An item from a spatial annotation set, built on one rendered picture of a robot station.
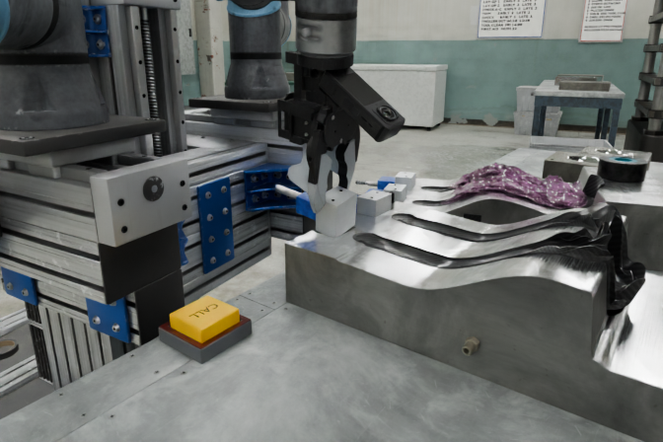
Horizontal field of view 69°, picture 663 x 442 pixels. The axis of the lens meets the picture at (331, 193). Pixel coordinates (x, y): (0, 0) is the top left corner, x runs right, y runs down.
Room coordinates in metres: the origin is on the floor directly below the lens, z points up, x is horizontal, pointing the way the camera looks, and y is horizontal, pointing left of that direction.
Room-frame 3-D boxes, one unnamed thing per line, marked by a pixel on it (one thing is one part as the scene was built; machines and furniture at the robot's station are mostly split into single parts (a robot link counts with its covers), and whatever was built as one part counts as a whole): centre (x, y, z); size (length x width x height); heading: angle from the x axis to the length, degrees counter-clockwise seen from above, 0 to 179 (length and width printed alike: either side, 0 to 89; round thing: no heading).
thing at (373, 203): (0.78, -0.03, 0.89); 0.13 x 0.05 x 0.05; 54
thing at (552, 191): (0.91, -0.35, 0.90); 0.26 x 0.18 x 0.08; 71
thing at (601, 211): (0.59, -0.21, 0.92); 0.35 x 0.16 x 0.09; 54
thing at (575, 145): (3.94, -1.94, 0.32); 0.60 x 0.40 x 0.22; 69
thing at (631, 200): (0.91, -0.36, 0.86); 0.50 x 0.26 x 0.11; 71
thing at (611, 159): (0.89, -0.55, 0.93); 0.08 x 0.08 x 0.04
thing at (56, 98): (0.72, 0.41, 1.09); 0.15 x 0.15 x 0.10
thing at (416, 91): (7.79, -0.97, 0.47); 1.52 x 0.77 x 0.94; 65
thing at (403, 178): (1.05, -0.12, 0.86); 0.13 x 0.05 x 0.05; 71
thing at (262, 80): (1.15, 0.17, 1.09); 0.15 x 0.15 x 0.10
